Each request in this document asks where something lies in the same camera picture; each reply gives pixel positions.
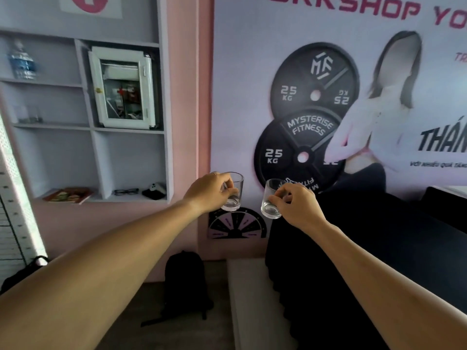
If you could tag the person's right hand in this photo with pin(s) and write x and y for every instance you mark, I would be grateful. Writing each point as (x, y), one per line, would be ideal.
(301, 209)

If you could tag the person's left hand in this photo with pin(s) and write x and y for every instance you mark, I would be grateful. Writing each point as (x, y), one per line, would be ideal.
(204, 195)

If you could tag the person's left thumb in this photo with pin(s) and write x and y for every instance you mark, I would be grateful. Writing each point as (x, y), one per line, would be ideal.
(229, 194)

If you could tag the person's right thumb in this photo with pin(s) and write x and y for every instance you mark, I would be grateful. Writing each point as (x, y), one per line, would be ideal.
(275, 202)

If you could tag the clear drinking glass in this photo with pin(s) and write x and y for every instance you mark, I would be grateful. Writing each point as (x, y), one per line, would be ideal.
(270, 202)
(235, 193)

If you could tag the person's left forearm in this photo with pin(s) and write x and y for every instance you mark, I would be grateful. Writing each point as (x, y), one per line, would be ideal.
(109, 273)

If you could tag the person's right forearm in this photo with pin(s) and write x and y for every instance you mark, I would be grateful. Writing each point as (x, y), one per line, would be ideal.
(379, 287)

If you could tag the black and pink wheel sign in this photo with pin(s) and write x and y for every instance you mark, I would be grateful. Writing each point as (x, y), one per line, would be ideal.
(237, 224)

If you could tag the black and white gadget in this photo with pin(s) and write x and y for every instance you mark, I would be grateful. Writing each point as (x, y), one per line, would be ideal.
(155, 191)

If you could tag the black backpack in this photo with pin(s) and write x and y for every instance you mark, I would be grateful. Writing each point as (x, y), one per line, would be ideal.
(186, 284)

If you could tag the black eyeglasses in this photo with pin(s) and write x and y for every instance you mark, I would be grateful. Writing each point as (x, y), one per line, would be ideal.
(126, 191)

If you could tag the black tablecloth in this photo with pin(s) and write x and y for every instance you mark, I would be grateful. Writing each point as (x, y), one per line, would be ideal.
(365, 266)

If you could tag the white first aid cabinet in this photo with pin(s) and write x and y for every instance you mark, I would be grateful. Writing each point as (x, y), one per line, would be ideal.
(122, 87)

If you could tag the colourful magazine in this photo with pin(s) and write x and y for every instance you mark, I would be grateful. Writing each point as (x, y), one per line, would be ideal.
(69, 195)

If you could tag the white perforated panel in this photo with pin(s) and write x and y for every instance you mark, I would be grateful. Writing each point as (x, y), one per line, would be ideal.
(16, 200)

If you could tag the clear plastic water bottle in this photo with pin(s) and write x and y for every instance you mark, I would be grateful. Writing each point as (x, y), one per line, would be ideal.
(22, 61)

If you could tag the large printed wall banner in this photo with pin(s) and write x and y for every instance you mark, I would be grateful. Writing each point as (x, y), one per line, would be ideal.
(335, 87)

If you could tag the white wall shelf unit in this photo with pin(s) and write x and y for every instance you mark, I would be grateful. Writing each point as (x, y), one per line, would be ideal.
(91, 120)

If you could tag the white and red wall sign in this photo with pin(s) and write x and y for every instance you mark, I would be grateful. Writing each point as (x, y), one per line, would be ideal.
(91, 5)

